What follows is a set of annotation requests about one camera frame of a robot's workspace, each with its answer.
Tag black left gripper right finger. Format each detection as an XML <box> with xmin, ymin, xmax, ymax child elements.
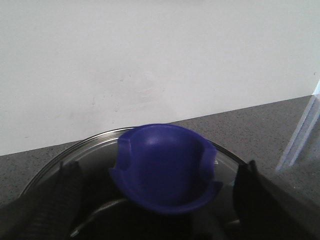
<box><xmin>232</xmin><ymin>160</ymin><xmax>320</xmax><ymax>240</ymax></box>

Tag glass lid with blue knob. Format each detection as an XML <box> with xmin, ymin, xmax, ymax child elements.
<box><xmin>24</xmin><ymin>124</ymin><xmax>243</xmax><ymax>240</ymax></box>

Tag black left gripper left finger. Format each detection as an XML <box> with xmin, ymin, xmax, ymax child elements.
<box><xmin>0</xmin><ymin>162</ymin><xmax>83</xmax><ymax>240</ymax></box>

